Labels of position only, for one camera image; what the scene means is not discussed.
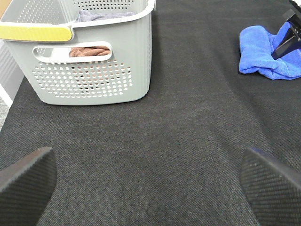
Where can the blue microfiber towel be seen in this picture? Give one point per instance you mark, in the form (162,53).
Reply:
(256,46)

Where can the yellow basket handle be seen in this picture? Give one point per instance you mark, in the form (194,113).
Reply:
(27,33)

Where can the grey perforated plastic basket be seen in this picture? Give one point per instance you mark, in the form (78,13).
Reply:
(121,76)

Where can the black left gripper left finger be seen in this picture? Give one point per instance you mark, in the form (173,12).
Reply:
(26,188)

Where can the brown towel in basket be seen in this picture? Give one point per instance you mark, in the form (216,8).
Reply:
(89,51)

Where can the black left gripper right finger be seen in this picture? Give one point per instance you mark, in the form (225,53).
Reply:
(272,189)

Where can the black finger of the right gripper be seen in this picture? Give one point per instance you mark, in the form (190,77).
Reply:
(292,38)

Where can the grey towel in basket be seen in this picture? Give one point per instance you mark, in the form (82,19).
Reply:
(87,16)

